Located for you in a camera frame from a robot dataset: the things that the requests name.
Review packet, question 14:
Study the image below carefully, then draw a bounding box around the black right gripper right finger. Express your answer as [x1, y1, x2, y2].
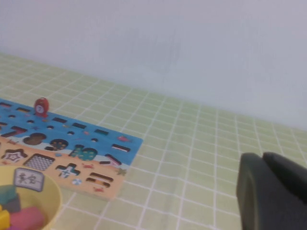
[262, 151, 307, 204]

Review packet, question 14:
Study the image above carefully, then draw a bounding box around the colourful wooden puzzle board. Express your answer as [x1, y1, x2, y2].
[0, 98, 144, 201]

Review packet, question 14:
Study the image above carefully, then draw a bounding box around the teal heart piece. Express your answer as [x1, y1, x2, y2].
[0, 184, 19, 204]

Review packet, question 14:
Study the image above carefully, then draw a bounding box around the blue-grey shape piece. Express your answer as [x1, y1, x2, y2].
[2, 195, 22, 214]

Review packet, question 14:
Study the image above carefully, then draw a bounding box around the yellow notched sign piece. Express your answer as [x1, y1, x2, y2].
[0, 209, 12, 230]

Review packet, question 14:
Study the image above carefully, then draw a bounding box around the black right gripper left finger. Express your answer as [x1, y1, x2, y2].
[236, 152, 307, 230]

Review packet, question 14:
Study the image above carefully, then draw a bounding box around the white handwritten paper label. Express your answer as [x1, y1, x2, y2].
[13, 167, 45, 192]

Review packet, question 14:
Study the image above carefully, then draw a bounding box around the red fish piece number seven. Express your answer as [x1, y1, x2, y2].
[34, 97, 50, 118]

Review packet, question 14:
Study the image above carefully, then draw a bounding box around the pink shape piece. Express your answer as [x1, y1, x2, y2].
[9, 207, 46, 230]

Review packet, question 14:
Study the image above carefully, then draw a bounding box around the yellow bowl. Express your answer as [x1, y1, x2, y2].
[0, 165, 62, 230]

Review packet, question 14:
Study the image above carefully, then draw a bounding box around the green checked tablecloth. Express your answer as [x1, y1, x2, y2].
[0, 52, 307, 230]

